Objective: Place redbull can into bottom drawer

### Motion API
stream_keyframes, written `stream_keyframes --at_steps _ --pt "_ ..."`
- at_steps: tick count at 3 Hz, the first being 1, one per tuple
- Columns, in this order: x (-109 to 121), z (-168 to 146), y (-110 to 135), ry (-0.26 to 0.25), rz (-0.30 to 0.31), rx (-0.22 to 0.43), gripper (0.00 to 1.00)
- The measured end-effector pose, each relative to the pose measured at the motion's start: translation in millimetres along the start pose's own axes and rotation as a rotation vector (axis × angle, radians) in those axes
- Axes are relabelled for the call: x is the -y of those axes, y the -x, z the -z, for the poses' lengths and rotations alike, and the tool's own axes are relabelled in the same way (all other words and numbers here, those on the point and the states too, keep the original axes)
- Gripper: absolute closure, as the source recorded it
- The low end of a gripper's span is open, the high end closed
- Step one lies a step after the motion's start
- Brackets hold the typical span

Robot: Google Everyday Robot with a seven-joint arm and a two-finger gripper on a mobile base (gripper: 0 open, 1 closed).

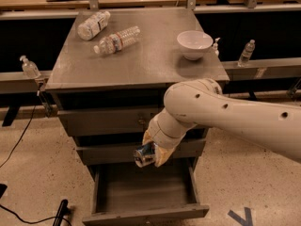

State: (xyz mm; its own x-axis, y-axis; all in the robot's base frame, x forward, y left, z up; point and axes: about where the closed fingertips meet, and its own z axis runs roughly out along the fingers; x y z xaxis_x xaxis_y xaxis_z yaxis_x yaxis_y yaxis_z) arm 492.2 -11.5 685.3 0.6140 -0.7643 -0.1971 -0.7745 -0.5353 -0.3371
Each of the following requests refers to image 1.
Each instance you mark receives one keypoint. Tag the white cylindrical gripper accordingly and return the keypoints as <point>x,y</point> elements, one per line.
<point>161,135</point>

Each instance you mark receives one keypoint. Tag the crushed redbull can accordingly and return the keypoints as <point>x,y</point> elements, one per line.
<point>145,154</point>

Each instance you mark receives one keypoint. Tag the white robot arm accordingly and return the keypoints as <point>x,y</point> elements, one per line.
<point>201,102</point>

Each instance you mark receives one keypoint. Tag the grey middle drawer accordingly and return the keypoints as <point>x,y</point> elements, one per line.
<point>124,152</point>

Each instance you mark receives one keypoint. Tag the grey top drawer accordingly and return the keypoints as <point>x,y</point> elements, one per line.
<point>107,121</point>

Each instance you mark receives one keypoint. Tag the grey open bottom drawer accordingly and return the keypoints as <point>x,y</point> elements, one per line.
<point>126,195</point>

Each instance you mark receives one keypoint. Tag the grey drawer cabinet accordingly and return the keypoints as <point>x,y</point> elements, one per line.
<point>136,76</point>

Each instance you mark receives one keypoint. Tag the white ceramic bowl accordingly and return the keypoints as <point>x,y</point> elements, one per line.
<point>194,44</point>

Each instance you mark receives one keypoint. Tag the black stand foot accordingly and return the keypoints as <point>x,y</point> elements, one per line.
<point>62,211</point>

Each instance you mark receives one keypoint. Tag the black table leg with caster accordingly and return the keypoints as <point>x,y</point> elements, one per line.
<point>251,96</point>

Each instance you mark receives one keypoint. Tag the clear water bottle red label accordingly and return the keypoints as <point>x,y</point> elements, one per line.
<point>115,42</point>

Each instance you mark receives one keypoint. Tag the small sanitizer bottle behind cabinet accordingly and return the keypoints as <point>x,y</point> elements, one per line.
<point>215,46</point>

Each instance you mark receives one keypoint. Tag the clear bottle white label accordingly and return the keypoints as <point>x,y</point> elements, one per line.
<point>93,25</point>

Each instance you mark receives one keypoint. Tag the left hand sanitizer pump bottle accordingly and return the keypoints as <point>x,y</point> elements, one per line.
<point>30,68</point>

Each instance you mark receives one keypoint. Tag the small water bottle on rail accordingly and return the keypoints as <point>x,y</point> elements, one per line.
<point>247,53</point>

